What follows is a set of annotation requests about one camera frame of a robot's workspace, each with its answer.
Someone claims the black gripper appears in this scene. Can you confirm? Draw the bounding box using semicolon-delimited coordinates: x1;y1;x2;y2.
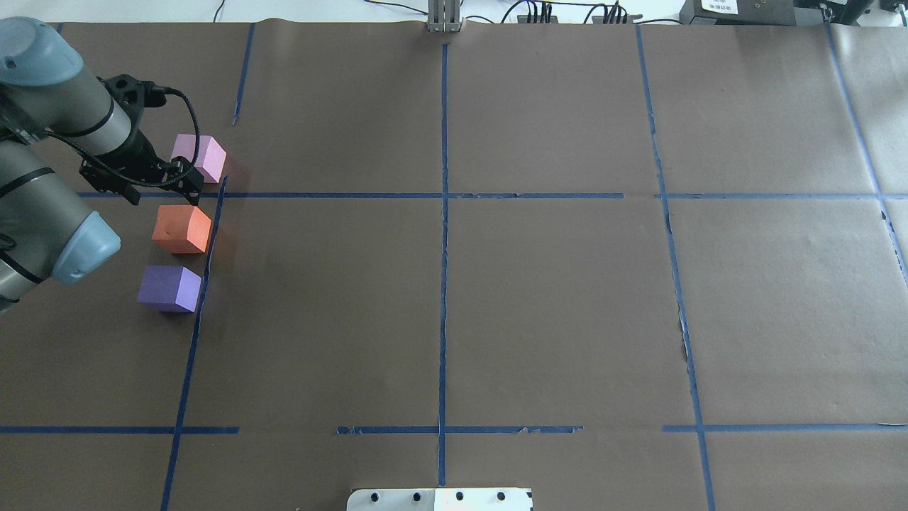
80;75;204;206

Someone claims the orange foam cube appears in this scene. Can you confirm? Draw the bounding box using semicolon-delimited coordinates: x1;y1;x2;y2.
150;206;213;255

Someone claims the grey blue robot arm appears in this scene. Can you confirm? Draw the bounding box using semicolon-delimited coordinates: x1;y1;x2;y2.
1;16;204;312

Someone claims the pink foam cube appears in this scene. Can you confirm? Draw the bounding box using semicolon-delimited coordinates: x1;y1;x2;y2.
171;133;227;184

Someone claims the purple foam cube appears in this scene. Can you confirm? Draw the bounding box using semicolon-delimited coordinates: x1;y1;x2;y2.
136;265;202;314

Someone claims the black power strip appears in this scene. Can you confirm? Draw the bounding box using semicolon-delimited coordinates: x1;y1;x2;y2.
516;1;643;25

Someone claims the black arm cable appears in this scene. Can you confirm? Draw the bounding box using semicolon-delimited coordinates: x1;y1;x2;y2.
43;85;202;189

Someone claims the aluminium frame post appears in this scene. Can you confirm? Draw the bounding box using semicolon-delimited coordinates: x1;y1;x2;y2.
427;0;463;33

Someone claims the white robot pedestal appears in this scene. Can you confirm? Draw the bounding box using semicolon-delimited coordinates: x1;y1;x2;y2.
346;486;534;510

